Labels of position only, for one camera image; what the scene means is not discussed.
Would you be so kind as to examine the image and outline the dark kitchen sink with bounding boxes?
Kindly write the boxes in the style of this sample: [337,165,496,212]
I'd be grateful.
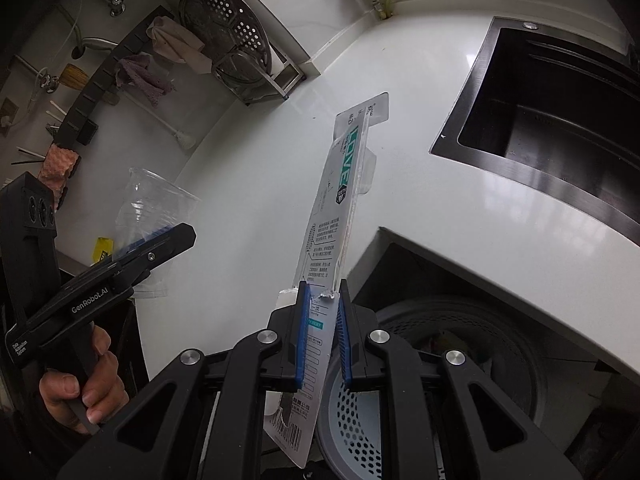
[430,16,640,248]

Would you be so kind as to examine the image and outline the beige cloth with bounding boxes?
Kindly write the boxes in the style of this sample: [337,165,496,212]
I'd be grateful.
[146,16,213,75]

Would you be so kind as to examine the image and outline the purple knitted cloth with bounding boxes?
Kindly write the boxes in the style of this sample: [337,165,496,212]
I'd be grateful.
[116,55,177,108]

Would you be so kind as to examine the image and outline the white blister card package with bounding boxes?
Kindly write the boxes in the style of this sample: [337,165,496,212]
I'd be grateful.
[264,92,391,468]

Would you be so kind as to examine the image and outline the pink sponge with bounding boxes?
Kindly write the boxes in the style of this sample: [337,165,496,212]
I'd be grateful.
[39,144,81,208]

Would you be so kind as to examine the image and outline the large perforated steamer plate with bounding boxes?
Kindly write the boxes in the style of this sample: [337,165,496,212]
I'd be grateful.
[178,0,273,86]

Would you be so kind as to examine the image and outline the person's left hand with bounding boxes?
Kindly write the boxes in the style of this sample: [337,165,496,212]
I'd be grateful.
[39,325,130,433]

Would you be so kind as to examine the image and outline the black wall hook rail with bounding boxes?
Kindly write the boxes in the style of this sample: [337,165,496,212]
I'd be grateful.
[52,5,176,146]

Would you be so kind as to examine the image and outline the metal dish rack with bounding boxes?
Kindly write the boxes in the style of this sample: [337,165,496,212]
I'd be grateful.
[212,50,307,106]

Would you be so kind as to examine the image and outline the chopsticks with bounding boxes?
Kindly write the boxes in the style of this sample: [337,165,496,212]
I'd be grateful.
[12,147,48,166]

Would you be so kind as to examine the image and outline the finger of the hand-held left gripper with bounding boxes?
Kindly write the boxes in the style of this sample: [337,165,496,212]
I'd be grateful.
[116,229,173,256]
[105,223,197,281]

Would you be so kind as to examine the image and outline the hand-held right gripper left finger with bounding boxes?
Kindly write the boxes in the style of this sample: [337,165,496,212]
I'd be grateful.
[56,281,310,480]

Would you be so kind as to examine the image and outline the divided perforated steamer plate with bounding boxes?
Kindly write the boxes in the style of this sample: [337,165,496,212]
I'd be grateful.
[212,50,273,93]

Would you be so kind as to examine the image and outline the grey perforated trash basket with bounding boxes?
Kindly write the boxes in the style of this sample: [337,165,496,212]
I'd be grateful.
[310,296,546,480]

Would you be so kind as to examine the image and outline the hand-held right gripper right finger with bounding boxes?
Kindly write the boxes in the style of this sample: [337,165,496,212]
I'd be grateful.
[336,278,583,480]

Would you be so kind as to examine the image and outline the small straw brush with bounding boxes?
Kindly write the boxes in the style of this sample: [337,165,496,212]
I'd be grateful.
[62,62,91,86]

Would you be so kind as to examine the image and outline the white long-handled brush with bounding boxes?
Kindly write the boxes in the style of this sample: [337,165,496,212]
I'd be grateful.
[127,92,197,151]

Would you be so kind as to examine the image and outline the clear plastic cup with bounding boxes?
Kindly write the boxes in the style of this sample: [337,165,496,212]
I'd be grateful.
[114,166,201,301]

